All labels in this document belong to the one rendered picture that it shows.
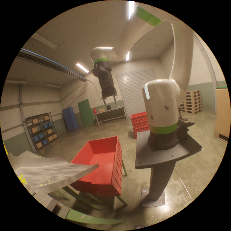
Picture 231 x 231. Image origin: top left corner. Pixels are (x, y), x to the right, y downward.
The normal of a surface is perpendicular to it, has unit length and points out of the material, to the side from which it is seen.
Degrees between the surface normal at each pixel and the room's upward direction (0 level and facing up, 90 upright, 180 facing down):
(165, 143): 66
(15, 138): 90
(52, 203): 90
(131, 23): 111
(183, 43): 101
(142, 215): 0
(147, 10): 132
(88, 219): 90
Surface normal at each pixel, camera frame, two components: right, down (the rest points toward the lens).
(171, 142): -0.21, -0.29
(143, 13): -0.59, 0.80
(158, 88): -0.51, 0.25
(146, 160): -0.26, -0.96
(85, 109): -0.09, 0.18
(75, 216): 0.96, -0.24
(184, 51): -0.69, 0.50
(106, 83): -0.23, 0.36
